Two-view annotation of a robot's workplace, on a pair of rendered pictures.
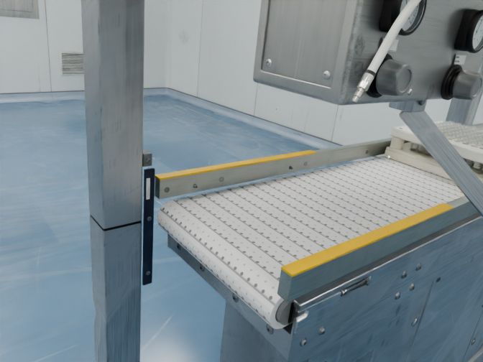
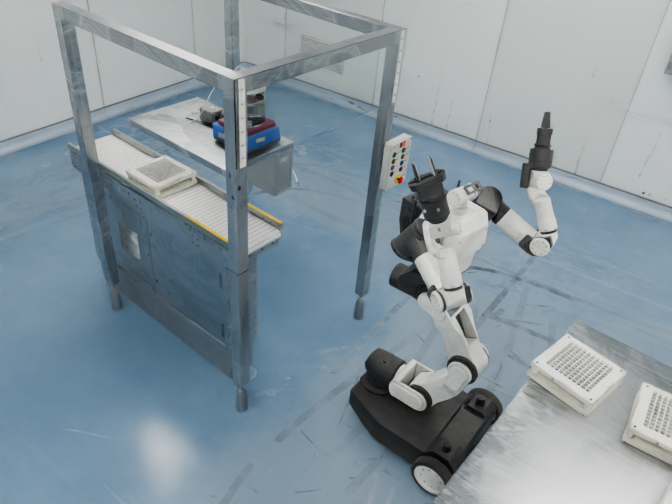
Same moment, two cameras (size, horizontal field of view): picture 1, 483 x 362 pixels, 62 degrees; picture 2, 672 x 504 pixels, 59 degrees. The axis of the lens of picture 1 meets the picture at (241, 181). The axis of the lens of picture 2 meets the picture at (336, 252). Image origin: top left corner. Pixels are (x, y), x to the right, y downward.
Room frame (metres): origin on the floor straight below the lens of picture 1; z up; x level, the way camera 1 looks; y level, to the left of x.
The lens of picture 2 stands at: (0.58, 2.22, 2.50)
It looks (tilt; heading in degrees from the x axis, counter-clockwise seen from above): 36 degrees down; 258
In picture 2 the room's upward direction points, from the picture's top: 5 degrees clockwise
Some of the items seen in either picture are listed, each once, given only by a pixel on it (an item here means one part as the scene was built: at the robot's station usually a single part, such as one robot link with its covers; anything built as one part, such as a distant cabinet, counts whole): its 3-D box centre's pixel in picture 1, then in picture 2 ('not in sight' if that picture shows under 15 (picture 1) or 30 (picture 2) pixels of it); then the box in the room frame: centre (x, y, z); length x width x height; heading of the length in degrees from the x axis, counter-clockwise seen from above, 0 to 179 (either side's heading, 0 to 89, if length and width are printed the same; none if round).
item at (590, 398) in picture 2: not in sight; (578, 368); (-0.64, 0.91, 0.96); 0.25 x 0.24 x 0.02; 32
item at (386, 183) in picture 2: not in sight; (394, 162); (-0.27, -0.44, 1.08); 0.17 x 0.06 x 0.26; 41
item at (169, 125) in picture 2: not in sight; (210, 133); (0.64, -0.18, 1.36); 0.62 x 0.38 x 0.04; 131
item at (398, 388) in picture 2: not in sight; (416, 385); (-0.30, 0.36, 0.28); 0.21 x 0.20 x 0.13; 134
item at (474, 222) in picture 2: not in sight; (440, 233); (-0.27, 0.32, 1.16); 0.34 x 0.30 x 0.36; 32
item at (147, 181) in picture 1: (148, 230); not in sight; (0.54, 0.13, 0.89); 0.02 x 0.01 x 0.20; 131
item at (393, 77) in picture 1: (392, 70); not in sight; (0.32, -0.10, 1.18); 0.03 x 0.02 x 0.04; 131
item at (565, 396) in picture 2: not in sight; (574, 377); (-0.64, 0.91, 0.91); 0.24 x 0.24 x 0.02; 32
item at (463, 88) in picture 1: (464, 79); not in sight; (0.40, -0.20, 1.17); 0.03 x 0.03 x 0.04; 41
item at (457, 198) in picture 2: not in sight; (461, 197); (-0.30, 0.38, 1.36); 0.10 x 0.07 x 0.09; 32
